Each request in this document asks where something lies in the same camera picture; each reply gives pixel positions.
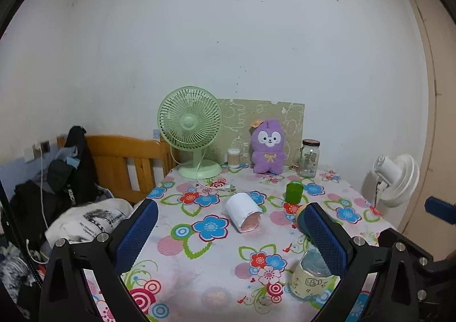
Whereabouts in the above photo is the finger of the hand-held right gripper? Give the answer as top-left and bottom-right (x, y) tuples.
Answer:
(425, 197), (456, 226)
(378, 228), (434, 267)

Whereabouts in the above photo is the dark clothes pile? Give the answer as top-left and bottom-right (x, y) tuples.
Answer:
(0, 179), (48, 321)

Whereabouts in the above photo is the white printed shirt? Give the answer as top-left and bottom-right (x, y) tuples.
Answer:
(44, 199), (134, 245)

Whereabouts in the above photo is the cotton swab container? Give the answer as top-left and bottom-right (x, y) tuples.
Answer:
(227, 147), (242, 167)

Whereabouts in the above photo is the purple plush toy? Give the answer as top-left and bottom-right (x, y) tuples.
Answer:
(248, 119), (290, 175)

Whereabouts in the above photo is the white fan power cable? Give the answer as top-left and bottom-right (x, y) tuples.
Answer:
(194, 179), (236, 195)

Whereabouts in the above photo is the small yellow and blue object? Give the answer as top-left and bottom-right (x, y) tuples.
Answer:
(295, 202), (311, 232)

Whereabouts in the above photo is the white desk fan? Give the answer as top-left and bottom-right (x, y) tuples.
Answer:
(361, 154), (421, 208)

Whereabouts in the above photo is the green plastic cup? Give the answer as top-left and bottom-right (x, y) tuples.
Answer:
(286, 182), (304, 203)

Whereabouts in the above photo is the floral tablecloth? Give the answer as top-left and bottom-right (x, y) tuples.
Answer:
(84, 161), (398, 322)

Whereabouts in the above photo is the white charging cable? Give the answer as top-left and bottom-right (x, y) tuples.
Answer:
(36, 145), (50, 232)

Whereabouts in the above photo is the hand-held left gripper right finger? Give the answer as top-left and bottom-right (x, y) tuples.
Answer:
(304, 202), (430, 322)

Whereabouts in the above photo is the wooden bed headboard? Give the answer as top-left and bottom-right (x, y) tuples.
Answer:
(57, 135), (175, 205)

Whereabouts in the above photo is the black jacket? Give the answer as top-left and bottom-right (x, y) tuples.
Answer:
(46, 126), (99, 208)

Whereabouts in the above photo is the wall power outlet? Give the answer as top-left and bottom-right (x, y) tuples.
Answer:
(33, 141), (50, 159)

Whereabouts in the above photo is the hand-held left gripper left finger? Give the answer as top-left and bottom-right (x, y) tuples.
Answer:
(38, 199), (159, 322)

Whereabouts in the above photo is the glass jar with lid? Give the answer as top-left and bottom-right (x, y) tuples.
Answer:
(294, 139), (321, 178)

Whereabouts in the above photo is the beige door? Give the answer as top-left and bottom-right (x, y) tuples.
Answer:
(397, 0), (456, 237)

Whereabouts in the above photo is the white cup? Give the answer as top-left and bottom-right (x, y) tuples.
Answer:
(221, 193), (263, 233)

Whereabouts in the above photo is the green desk fan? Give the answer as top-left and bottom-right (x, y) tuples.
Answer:
(157, 86), (224, 180)

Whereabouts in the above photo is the green patterned board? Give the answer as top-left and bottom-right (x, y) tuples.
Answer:
(214, 98), (305, 166)

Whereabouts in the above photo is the clear cup with cartoon print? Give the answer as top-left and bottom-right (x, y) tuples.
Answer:
(289, 249), (339, 301)

